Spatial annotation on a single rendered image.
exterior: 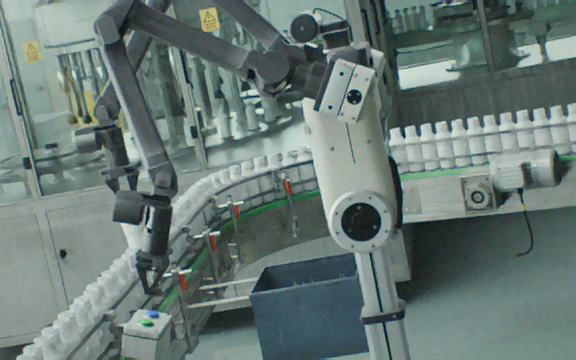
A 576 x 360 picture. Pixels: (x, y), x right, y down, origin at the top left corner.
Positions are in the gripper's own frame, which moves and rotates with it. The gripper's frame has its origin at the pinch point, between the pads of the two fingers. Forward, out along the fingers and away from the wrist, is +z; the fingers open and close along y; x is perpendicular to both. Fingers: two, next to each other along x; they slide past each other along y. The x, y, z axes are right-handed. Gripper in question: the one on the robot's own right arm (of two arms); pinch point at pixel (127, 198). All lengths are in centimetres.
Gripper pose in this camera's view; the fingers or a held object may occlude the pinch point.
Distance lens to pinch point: 342.3
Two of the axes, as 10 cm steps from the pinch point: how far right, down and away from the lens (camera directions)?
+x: -1.2, 1.9, -9.7
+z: 2.1, 9.6, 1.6
